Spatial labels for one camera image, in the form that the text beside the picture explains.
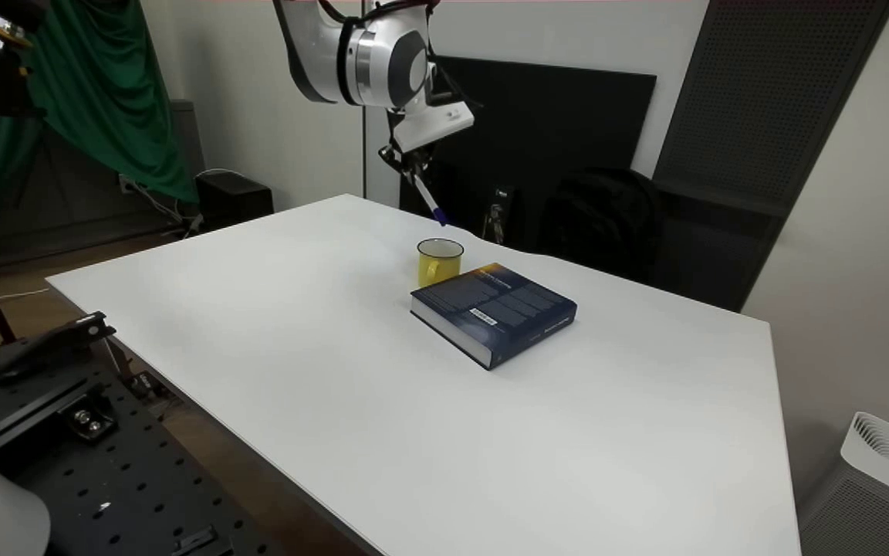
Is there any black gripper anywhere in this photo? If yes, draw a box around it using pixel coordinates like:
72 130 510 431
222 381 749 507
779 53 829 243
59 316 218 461
374 25 446 203

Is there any white marker with blue cap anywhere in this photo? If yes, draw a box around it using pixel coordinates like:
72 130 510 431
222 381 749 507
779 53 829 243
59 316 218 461
409 168 454 233

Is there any yellow enamel mug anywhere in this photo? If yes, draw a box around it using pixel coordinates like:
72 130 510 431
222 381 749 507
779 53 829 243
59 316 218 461
415 236 468 293

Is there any large black panel board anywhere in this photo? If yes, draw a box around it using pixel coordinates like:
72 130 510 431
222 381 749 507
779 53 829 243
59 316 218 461
429 56 662 258

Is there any thick dark blue book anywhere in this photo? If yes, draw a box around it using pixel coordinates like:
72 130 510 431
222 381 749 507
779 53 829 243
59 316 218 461
409 260 585 374

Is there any black speaker box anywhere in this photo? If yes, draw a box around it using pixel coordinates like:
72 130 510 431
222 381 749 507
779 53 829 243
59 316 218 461
193 168 278 236

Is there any green curtain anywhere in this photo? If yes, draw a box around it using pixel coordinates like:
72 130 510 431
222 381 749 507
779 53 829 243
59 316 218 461
0 0 204 209

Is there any dark grey door panel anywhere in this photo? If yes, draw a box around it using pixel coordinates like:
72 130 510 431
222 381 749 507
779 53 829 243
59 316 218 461
653 0 889 316

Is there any black table clamp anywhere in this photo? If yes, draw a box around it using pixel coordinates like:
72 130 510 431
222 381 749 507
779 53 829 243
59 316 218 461
0 309 121 390

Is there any small black mounting block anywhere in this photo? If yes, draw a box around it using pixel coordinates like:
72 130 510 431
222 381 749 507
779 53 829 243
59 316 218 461
64 400 121 448

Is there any black perforated breadboard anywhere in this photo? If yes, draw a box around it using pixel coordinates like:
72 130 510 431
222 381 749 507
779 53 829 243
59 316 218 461
0 346 284 556

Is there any white plastic bin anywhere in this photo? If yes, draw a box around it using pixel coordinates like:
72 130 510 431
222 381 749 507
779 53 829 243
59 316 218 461
796 407 889 556

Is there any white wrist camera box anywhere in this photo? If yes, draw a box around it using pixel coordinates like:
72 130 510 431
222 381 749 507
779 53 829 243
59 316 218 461
397 97 480 156

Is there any small black camera stand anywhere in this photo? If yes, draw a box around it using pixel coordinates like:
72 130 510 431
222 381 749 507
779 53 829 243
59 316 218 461
481 181 520 246

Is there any black camera rig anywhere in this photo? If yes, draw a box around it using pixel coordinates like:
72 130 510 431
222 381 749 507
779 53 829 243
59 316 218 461
0 0 54 116

